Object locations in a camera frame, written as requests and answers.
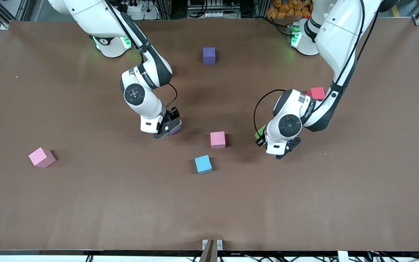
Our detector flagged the pink foam cube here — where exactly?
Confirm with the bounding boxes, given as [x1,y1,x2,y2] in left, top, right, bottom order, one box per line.
[210,131,226,149]
[28,147,56,168]

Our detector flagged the blue foam cube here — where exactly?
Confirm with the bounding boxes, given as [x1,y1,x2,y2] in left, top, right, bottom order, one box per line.
[195,155,213,175]

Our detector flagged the red foam cube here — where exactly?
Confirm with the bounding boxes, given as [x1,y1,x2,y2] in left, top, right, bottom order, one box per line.
[310,87,326,101]

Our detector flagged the dark purple foam cube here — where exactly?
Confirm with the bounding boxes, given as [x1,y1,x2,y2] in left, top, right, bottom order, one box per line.
[203,47,216,65]

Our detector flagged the brown paper table cover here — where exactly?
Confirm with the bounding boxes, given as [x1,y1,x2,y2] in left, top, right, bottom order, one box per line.
[0,18,419,251]

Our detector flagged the white power strip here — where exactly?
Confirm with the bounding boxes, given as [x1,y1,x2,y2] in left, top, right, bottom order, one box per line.
[120,1,145,13]

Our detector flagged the metal equipment rack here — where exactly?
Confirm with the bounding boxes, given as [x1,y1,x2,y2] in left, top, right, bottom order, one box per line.
[187,0,240,19]

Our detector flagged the orange snack bag pile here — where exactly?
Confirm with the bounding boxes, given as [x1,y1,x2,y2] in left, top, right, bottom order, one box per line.
[268,0,314,19]

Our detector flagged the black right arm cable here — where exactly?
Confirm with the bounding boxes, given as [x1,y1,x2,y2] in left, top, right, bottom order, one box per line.
[104,0,178,109]

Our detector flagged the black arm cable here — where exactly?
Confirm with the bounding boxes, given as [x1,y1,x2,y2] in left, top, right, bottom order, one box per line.
[254,0,381,138]
[104,0,178,109]

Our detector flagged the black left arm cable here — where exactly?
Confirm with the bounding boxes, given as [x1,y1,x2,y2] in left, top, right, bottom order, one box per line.
[254,0,381,138]

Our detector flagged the small metal bracket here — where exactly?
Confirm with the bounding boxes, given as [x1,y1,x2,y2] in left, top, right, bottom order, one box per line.
[202,239,223,251]

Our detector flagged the tangled floor cables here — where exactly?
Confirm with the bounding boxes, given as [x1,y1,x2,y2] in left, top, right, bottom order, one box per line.
[364,246,419,262]

